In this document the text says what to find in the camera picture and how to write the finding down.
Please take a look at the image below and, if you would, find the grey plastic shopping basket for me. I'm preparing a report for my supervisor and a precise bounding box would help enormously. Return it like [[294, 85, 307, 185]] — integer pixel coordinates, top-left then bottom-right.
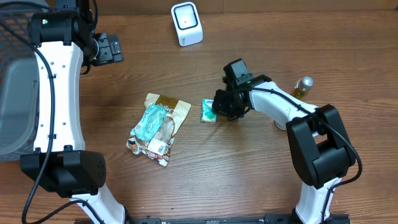
[[0, 2, 43, 162]]

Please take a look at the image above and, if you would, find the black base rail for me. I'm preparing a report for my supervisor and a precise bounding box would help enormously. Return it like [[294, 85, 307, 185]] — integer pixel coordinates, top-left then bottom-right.
[[74, 213, 352, 224]]

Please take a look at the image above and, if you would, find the green lid white jar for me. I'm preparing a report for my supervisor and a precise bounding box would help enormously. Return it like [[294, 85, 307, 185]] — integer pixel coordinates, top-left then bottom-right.
[[274, 121, 286, 131]]

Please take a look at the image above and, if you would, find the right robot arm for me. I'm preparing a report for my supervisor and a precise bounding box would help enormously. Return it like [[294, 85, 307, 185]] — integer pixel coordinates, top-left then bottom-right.
[[212, 58, 363, 223]]

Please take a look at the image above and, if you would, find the yellow oil bottle silver cap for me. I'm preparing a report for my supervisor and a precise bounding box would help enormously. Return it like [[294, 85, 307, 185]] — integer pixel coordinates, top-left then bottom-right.
[[291, 76, 314, 100]]

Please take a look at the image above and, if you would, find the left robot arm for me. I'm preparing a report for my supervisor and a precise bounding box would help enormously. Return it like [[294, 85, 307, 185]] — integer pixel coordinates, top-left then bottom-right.
[[20, 1, 129, 223]]

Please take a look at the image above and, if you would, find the teal wet wipes pack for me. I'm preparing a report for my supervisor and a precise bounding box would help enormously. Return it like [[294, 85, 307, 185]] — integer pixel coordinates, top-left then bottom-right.
[[131, 105, 167, 141]]

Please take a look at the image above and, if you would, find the white barcode scanner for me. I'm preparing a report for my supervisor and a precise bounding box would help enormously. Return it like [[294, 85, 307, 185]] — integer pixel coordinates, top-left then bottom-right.
[[170, 1, 203, 47]]

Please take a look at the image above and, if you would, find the brown Pantree snack bag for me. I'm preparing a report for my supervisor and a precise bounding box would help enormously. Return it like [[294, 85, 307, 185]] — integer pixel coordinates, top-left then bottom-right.
[[126, 93, 191, 167]]

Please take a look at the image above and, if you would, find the teal Kleenex tissue pack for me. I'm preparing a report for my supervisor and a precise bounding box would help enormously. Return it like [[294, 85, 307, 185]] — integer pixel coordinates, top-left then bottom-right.
[[200, 99, 216, 123]]

